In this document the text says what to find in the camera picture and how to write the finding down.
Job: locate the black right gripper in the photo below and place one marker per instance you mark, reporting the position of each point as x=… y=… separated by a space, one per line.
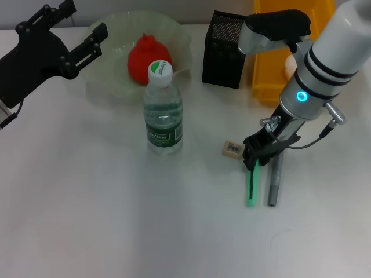
x=261 y=144

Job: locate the pale green glass fruit bowl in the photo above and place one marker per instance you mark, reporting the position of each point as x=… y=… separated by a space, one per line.
x=116 y=81

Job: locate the red-orange toy orange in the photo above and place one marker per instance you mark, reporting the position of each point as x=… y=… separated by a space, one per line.
x=142 y=58

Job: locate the yellow plastic bin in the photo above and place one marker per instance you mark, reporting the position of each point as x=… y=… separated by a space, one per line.
x=266 y=75

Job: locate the grey marker pen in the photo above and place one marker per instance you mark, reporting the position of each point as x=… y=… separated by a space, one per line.
x=274 y=185

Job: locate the white paper ball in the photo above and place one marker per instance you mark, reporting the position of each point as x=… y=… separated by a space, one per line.
x=290 y=66

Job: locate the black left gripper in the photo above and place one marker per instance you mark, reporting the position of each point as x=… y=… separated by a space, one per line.
x=32 y=58

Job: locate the black mesh pen holder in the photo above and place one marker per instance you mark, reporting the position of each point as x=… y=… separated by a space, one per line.
x=220 y=58

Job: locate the green pen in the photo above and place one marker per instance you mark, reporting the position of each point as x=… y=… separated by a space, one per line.
x=248 y=191

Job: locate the clear green-label water bottle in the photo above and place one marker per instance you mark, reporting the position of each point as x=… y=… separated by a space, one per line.
x=163 y=116

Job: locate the beige eraser with barcode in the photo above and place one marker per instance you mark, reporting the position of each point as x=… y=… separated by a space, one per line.
x=232 y=149

